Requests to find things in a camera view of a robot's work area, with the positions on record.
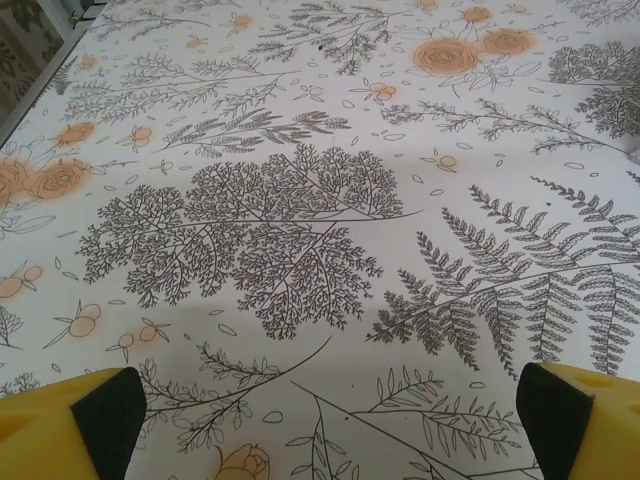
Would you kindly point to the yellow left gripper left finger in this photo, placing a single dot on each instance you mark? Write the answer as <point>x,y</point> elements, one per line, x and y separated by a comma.
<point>45,430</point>

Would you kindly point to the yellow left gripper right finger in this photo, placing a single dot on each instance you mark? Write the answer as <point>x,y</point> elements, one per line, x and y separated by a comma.
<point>590,430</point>

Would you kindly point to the floral tablecloth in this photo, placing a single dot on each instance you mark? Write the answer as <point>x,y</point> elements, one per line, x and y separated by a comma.
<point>320,150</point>

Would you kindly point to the aluminium side rail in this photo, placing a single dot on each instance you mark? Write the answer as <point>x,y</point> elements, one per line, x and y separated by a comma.
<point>59,52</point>

